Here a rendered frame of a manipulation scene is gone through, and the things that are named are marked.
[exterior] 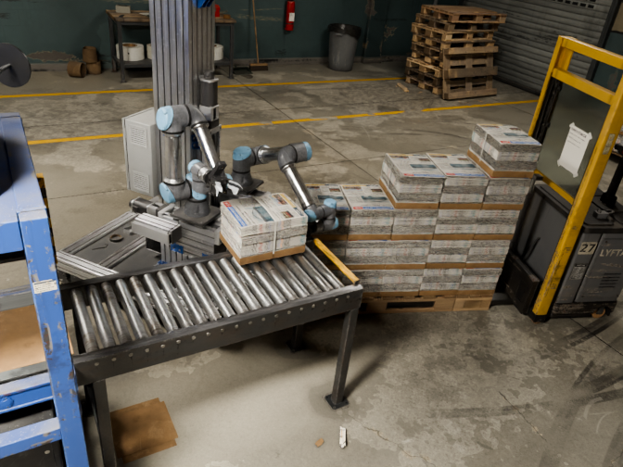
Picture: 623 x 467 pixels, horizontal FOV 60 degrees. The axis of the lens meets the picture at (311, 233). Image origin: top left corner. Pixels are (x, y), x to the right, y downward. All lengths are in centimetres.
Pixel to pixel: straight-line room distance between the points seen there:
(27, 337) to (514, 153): 282
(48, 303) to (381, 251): 227
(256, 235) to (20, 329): 110
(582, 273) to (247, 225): 247
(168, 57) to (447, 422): 253
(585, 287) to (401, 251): 139
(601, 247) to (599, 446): 132
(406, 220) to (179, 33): 174
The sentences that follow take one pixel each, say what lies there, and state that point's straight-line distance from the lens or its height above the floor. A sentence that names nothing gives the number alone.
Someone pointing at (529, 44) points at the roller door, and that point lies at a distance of 1111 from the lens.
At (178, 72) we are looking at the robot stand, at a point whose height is 156.
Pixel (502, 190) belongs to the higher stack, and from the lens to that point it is 368.
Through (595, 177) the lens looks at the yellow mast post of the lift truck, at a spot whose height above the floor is 116.
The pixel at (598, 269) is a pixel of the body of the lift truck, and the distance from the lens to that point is 426.
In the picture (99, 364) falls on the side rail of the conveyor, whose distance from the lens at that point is 234.
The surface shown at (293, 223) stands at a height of 100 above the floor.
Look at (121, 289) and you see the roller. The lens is 265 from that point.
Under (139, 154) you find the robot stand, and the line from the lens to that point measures 345.
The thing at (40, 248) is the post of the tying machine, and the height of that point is 145.
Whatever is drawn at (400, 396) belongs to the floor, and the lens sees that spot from 335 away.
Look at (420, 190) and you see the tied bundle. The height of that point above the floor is 96.
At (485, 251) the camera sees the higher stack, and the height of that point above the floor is 51.
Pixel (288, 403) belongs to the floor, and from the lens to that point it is 318.
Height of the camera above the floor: 235
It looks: 30 degrees down
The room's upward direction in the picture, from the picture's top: 6 degrees clockwise
